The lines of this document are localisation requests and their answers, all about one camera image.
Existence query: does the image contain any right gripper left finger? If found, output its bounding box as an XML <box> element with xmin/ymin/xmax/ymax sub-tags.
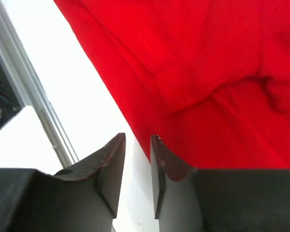
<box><xmin>0</xmin><ymin>133</ymin><xmax>126</xmax><ymax>232</ymax></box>

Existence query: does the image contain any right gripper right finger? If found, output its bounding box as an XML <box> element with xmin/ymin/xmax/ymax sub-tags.
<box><xmin>151</xmin><ymin>135</ymin><xmax>290</xmax><ymax>232</ymax></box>

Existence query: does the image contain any red t shirt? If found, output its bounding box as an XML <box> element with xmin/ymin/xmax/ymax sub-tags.
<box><xmin>56</xmin><ymin>0</ymin><xmax>290</xmax><ymax>169</ymax></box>

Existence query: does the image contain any aluminium table rail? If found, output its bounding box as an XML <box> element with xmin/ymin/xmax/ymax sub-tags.
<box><xmin>0</xmin><ymin>1</ymin><xmax>79</xmax><ymax>167</ymax></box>

